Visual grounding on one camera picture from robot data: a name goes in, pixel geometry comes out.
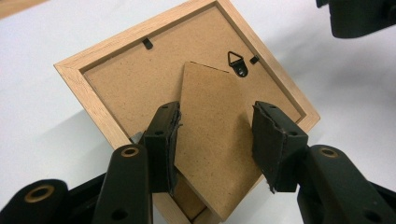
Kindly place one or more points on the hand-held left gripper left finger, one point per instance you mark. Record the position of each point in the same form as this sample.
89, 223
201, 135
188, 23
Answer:
162, 149

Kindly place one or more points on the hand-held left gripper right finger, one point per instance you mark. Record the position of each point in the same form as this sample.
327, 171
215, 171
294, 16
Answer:
277, 149

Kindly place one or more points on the wooden picture frame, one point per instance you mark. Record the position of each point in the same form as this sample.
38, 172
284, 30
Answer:
140, 77

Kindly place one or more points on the white table mat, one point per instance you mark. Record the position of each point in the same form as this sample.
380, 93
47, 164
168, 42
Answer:
46, 124

